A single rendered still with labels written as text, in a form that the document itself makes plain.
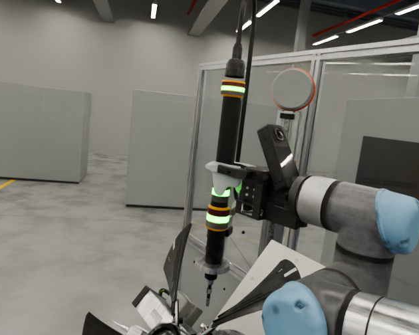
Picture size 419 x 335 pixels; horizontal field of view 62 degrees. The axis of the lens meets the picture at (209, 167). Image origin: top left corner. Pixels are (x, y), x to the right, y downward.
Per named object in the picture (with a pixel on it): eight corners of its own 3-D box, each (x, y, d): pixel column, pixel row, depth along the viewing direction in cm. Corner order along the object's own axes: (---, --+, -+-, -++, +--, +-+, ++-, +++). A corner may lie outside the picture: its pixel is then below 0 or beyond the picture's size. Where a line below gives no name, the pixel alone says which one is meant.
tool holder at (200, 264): (205, 253, 76) (210, 210, 74) (236, 261, 73) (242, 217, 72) (188, 268, 68) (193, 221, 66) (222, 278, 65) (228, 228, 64)
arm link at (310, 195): (324, 181, 48) (350, 178, 53) (296, 175, 51) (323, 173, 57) (316, 233, 49) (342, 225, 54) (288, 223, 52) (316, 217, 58)
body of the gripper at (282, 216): (230, 211, 60) (288, 232, 52) (236, 163, 59) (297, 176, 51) (257, 207, 66) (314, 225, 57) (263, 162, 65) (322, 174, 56)
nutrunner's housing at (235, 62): (205, 272, 72) (231, 45, 66) (223, 276, 71) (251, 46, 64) (197, 279, 69) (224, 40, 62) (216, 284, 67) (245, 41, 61)
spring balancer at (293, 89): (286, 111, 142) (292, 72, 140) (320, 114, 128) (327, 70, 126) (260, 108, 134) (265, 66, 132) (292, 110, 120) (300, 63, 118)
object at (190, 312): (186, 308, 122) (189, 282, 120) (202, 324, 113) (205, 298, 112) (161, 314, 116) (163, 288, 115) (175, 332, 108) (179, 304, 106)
